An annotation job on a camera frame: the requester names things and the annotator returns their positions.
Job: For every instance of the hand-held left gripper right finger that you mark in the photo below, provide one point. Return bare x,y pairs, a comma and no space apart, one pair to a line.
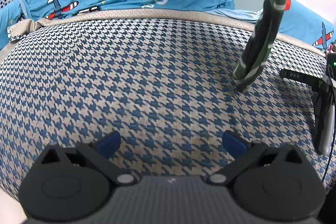
233,142

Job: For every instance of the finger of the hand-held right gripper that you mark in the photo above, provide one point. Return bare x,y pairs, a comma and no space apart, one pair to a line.
299,76

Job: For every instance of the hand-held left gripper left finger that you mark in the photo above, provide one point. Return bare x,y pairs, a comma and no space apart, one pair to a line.
109,142

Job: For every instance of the green grey striped t-shirt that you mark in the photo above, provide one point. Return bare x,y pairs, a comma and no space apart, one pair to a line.
273,3

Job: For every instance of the pink cloth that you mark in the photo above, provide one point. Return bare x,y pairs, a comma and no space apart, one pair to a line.
332,48

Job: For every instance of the light blue cloth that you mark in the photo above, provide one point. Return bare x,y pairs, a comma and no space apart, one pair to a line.
236,15

